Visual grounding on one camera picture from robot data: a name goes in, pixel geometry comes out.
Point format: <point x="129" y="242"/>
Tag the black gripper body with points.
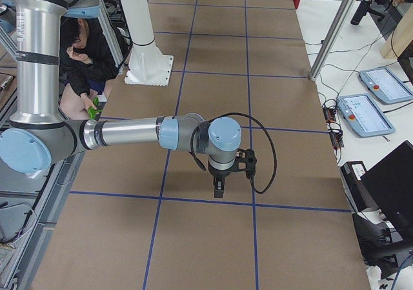
<point x="219" y="174"/>

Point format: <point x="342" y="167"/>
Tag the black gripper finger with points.
<point x="220" y="188"/>
<point x="215" y="181"/>

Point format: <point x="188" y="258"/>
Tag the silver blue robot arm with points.
<point x="39" y="136"/>

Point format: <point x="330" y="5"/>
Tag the seated person in black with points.
<point x="87" y="65"/>

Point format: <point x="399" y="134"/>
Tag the small electronics board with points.
<point x="334" y="128"/>

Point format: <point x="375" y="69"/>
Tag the green handheld object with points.
<point x="94" y="112"/>

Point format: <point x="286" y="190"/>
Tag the black computer box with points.
<point x="357" y="195"/>

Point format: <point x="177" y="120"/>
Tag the near teach pendant tablet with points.
<point x="363" y="116"/>

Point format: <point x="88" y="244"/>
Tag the teach pendant tablet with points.
<point x="385" y="85"/>
<point x="363" y="116"/>

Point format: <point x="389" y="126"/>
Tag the black laptop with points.
<point x="389" y="183"/>

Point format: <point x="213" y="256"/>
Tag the far teach pendant tablet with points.
<point x="385" y="85"/>

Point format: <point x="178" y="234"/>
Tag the black water bottle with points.
<point x="360" y="12"/>

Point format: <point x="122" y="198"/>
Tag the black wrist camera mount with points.
<point x="245" y="161"/>

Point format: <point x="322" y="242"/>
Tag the white camera stand pedestal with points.
<point x="147" y="64"/>

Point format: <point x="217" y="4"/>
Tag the aluminium frame post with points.
<point x="332" y="34"/>

